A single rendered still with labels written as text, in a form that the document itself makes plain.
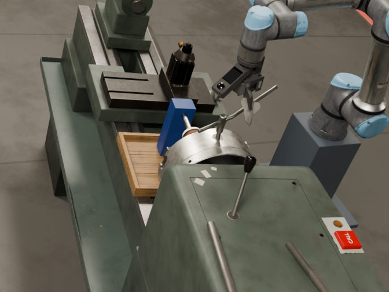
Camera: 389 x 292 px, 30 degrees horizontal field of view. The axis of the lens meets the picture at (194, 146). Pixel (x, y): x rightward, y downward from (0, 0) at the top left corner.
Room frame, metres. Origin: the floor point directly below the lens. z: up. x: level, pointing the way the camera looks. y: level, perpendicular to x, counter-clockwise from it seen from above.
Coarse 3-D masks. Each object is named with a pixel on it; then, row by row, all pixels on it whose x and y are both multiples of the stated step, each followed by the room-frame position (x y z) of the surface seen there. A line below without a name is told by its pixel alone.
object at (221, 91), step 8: (240, 64) 1.85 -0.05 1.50; (232, 72) 1.83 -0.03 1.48; (240, 72) 1.83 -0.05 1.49; (248, 72) 1.84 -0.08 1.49; (224, 80) 1.80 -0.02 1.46; (232, 80) 1.80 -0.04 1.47; (240, 80) 1.82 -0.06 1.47; (216, 88) 1.78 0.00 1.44; (224, 88) 1.78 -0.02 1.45; (232, 88) 1.79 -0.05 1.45; (224, 96) 1.77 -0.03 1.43
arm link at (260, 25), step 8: (256, 8) 1.87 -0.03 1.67; (264, 8) 1.88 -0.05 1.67; (248, 16) 1.84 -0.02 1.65; (256, 16) 1.83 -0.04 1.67; (264, 16) 1.84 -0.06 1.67; (272, 16) 1.85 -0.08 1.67; (248, 24) 1.84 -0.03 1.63; (256, 24) 1.83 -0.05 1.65; (264, 24) 1.83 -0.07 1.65; (272, 24) 1.86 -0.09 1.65; (248, 32) 1.83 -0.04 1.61; (256, 32) 1.83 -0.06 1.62; (264, 32) 1.83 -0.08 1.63; (272, 32) 1.85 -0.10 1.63; (240, 40) 1.87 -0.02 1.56; (248, 40) 1.83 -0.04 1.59; (256, 40) 1.83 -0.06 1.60; (264, 40) 1.84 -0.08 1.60; (248, 48) 1.83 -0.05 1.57; (256, 48) 1.83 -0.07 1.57; (264, 48) 1.85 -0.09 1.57
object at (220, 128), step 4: (220, 116) 1.83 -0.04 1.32; (224, 116) 1.83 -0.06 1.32; (220, 120) 1.83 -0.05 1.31; (224, 120) 1.83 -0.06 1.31; (220, 124) 1.83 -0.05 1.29; (224, 124) 1.83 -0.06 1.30; (216, 128) 1.83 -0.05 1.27; (220, 128) 1.83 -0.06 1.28; (216, 132) 1.84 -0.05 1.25; (220, 132) 1.83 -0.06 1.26; (216, 136) 1.83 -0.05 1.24; (220, 136) 1.84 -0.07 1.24
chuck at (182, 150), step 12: (204, 132) 1.85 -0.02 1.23; (228, 132) 1.89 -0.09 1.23; (180, 144) 1.81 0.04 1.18; (192, 144) 1.80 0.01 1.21; (204, 144) 1.80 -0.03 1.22; (216, 144) 1.80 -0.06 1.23; (228, 144) 1.82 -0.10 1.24; (240, 144) 1.86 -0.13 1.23; (168, 156) 1.79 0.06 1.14; (180, 156) 1.77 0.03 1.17
